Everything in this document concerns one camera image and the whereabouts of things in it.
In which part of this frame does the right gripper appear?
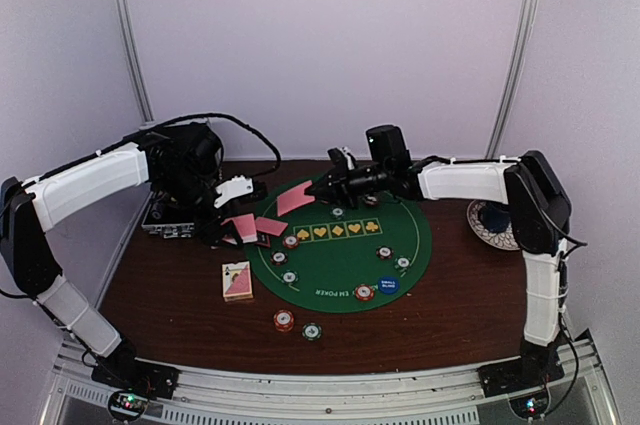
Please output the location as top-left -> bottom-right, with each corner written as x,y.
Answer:
306,156 -> 392,210

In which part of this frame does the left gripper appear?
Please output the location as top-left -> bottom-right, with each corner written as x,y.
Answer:
156,166 -> 244,249

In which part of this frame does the green chip top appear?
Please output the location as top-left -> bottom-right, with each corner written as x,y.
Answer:
330,207 -> 346,220

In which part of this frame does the red-backed card deck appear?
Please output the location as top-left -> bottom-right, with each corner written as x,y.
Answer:
223,213 -> 257,243

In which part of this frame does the dealt card top player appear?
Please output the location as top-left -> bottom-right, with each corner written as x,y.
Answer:
276,180 -> 316,217

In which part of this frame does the dealt card player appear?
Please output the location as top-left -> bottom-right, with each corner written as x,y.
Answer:
255,217 -> 288,237
276,180 -> 316,217

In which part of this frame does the brown chip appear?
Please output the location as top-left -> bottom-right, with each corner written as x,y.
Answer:
270,251 -> 288,266
376,246 -> 393,260

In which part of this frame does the orange chip bottom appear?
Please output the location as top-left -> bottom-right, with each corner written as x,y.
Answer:
354,284 -> 375,302

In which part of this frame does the blue small blind button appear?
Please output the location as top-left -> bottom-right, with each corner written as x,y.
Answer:
378,276 -> 400,295

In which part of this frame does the orange chip stack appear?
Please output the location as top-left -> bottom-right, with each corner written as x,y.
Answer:
273,310 -> 295,333

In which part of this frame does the green chip stack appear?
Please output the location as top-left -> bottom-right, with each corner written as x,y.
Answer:
301,322 -> 323,341

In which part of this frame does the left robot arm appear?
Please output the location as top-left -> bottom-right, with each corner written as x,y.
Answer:
1,122 -> 254,389

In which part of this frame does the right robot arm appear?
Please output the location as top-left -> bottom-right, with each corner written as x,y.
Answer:
305,148 -> 583,347

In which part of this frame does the aluminium poker case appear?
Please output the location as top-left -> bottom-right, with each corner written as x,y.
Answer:
137,119 -> 211,241

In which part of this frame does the triangular all-in marker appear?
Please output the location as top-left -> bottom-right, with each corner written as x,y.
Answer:
255,233 -> 271,248

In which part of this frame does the tan card box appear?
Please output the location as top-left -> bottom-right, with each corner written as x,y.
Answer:
221,261 -> 253,302

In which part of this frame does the round green poker mat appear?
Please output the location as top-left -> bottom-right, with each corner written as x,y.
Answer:
246,192 -> 432,314

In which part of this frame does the dark blue cup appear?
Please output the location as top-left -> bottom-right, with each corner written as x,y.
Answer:
478,202 -> 511,233

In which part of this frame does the patterned ceramic plate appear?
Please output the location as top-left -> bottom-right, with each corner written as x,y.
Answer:
466,200 -> 520,251

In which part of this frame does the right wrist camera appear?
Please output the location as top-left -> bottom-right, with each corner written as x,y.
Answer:
365,124 -> 411,171

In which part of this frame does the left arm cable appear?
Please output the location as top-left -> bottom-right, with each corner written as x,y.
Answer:
169,113 -> 282,181

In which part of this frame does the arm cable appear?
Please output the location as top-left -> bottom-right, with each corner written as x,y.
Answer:
554,232 -> 589,259
169,113 -> 282,181

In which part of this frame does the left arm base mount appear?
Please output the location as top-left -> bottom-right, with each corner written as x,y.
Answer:
91,361 -> 180,399

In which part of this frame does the aluminium front rail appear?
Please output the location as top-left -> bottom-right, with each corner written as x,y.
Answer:
39,329 -> 624,425

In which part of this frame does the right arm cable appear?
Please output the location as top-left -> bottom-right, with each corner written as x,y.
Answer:
554,232 -> 589,259

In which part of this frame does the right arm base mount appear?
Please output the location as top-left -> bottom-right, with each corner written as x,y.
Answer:
477,359 -> 565,398

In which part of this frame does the left frame post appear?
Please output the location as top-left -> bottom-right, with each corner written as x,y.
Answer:
114,0 -> 154,123

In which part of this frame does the frame post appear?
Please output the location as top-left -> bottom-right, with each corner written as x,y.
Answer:
114,0 -> 154,123
485,0 -> 539,159

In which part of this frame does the right frame post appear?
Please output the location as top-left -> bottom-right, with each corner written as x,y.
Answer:
485,0 -> 539,159

